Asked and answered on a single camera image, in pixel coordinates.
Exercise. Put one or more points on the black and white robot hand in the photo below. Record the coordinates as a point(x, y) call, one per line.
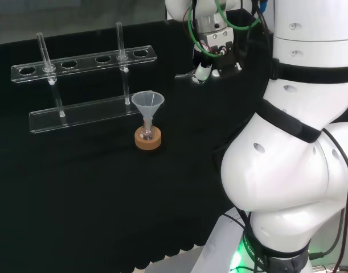
point(216, 37)

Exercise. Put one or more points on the translucent plastic funnel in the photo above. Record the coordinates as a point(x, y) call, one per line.
point(147, 103)

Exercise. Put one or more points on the clear acrylic funnel stand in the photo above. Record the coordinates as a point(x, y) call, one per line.
point(77, 113)

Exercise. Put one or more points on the small round-bottom glass flask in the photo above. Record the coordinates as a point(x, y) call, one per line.
point(147, 132)

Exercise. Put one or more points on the black bench cloth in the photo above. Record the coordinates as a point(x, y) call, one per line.
point(77, 185)

